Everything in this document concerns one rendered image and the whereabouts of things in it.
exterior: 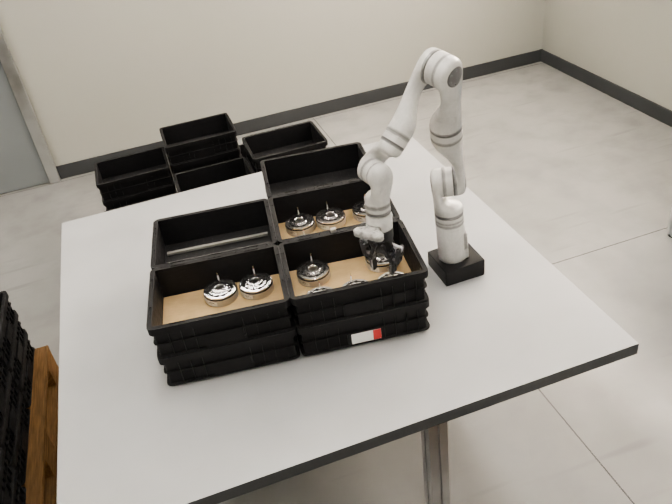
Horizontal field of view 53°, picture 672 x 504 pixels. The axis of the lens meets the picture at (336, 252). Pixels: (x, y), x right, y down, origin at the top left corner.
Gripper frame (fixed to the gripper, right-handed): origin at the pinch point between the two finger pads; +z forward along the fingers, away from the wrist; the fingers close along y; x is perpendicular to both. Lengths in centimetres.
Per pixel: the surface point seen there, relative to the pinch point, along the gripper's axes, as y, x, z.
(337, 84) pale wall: 197, -274, 66
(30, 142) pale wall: 336, -98, 56
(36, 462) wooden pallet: 116, 70, 77
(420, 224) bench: 15, -53, 20
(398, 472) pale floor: 0, 3, 91
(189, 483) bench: 16, 74, 22
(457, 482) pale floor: -21, -3, 91
